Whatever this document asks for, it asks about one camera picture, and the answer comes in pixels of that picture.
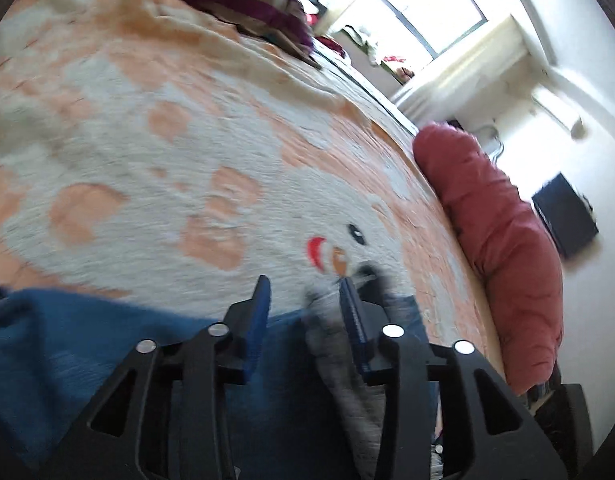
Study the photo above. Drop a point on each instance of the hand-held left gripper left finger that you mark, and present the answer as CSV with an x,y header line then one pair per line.
x,y
256,325

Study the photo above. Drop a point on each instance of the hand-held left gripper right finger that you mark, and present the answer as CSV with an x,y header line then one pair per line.
x,y
355,332

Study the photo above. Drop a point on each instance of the blue pants with lace hem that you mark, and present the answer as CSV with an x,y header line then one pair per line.
x,y
62,360

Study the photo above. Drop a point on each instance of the red rolled bolster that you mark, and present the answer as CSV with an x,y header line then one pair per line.
x,y
497,260

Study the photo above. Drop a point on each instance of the orange blanket with white clouds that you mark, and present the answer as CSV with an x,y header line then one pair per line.
x,y
137,160

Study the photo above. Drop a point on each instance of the clothes on windowsill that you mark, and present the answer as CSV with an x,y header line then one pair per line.
x,y
387,60

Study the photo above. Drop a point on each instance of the pile of clothes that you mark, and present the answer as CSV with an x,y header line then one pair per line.
x,y
330,42

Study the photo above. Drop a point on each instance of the purple striped pillow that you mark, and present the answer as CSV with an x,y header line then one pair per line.
x,y
247,0

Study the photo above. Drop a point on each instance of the window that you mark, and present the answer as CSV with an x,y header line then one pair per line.
x,y
437,10

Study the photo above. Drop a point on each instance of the black wall-mounted box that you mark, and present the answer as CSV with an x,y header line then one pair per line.
x,y
565,217

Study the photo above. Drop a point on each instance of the white wall fixture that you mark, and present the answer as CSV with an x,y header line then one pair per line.
x,y
557,107

